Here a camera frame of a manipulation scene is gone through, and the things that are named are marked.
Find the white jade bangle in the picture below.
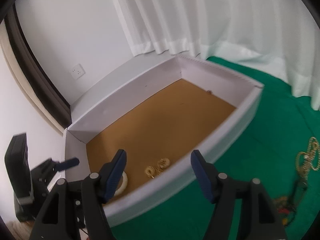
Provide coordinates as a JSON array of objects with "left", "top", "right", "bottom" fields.
[{"left": 109, "top": 171, "right": 128, "bottom": 198}]

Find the gold earrings cluster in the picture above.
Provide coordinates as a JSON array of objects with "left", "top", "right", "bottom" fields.
[{"left": 144, "top": 158, "right": 171, "bottom": 179}]

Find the black leather wristwatch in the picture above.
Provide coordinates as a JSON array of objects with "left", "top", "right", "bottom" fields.
[{"left": 289, "top": 178, "right": 308, "bottom": 210}]

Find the gold bangle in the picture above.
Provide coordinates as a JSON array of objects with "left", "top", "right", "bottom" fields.
[{"left": 296, "top": 151, "right": 317, "bottom": 179}]

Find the white cardboard box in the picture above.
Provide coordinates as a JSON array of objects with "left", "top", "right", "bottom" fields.
[{"left": 63, "top": 56, "right": 264, "bottom": 226}]

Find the white curtain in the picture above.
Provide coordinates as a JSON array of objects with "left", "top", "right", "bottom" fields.
[{"left": 113, "top": 0, "right": 319, "bottom": 110}]

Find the black camera box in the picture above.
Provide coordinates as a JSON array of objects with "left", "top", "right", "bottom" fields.
[{"left": 4, "top": 133, "right": 34, "bottom": 222}]

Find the black bead bracelet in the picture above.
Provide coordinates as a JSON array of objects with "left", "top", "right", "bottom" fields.
[{"left": 272, "top": 197, "right": 297, "bottom": 227}]

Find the gold bead necklace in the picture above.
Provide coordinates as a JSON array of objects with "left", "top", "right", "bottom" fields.
[{"left": 295, "top": 136, "right": 320, "bottom": 172}]

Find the white wall socket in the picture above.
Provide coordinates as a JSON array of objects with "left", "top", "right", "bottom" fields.
[{"left": 69, "top": 64, "right": 85, "bottom": 80}]

